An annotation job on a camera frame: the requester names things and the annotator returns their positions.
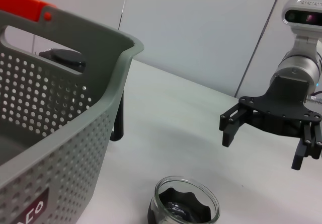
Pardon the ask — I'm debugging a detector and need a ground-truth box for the glass carafe black lid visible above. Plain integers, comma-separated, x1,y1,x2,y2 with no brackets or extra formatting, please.
39,48,125,142

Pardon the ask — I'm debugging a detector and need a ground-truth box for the grey perforated storage bin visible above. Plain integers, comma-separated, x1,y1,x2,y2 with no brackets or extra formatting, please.
0,9,145,224

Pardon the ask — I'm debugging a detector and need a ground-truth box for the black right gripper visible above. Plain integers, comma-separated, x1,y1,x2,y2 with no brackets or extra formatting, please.
218,74,322,171

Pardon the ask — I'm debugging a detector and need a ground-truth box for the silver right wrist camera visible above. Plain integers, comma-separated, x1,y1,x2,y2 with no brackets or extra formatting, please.
281,0,322,33

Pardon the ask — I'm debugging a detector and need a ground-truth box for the right gripper cable connector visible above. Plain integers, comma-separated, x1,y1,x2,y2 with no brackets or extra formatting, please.
305,90,322,106

